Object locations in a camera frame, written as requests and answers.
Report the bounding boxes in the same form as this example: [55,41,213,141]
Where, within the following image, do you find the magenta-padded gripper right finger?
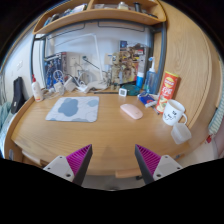
[134,143,184,185]

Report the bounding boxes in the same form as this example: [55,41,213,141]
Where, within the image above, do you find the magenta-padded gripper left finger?
[42,143,93,187]

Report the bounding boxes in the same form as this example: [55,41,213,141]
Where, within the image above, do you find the pink computer mouse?
[120,103,144,120]

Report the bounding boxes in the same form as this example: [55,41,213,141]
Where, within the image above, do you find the white blue-cloud mouse pad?
[45,96,100,123]

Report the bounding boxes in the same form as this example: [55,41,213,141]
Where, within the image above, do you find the translucent plastic cup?
[170,122,193,145]

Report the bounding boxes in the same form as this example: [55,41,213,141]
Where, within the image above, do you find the white printed mug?
[162,99,188,127]

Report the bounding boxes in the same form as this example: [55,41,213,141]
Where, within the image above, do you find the dark pen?
[151,103,161,116]

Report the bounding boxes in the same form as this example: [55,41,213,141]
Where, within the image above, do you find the blue tissue packet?
[137,92,158,108]

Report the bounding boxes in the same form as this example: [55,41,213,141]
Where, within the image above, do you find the striped green cloth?
[208,96,224,136]

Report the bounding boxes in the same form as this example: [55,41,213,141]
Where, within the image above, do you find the teal blanket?
[0,101,14,148]

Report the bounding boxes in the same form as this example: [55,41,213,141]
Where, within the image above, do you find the red chips can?
[155,70,181,115]

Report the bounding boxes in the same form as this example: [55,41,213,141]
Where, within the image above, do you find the white red-capped bottle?
[31,73,44,103]

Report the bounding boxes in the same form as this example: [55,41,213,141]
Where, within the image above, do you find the white power strip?
[76,83,91,94]

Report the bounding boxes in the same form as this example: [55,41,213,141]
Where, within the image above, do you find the white power adapter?
[63,77,77,93]

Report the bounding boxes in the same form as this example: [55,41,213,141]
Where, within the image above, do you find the black bag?
[9,76,27,115]

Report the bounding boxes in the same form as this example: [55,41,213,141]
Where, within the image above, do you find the small white desk clock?
[118,87,128,98]

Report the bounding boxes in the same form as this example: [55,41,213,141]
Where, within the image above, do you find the blue spray bottle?
[143,56,160,95]

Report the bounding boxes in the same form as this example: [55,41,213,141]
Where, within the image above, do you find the black ruler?
[93,89,119,95]

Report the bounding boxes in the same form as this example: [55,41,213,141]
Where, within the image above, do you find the small blue white bottle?
[135,71,145,89]

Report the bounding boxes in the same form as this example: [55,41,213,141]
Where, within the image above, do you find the blue model kit box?
[43,52,68,90]

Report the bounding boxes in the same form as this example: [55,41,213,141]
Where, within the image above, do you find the brown tree figure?
[109,51,129,86]

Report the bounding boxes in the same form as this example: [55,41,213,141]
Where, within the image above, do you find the wooden shelf unit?
[32,0,167,36]

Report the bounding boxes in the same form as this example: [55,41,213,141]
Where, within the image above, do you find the tangled white cables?
[48,68,88,98]

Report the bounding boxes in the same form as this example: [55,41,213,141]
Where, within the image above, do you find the white wall socket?
[68,54,81,68]

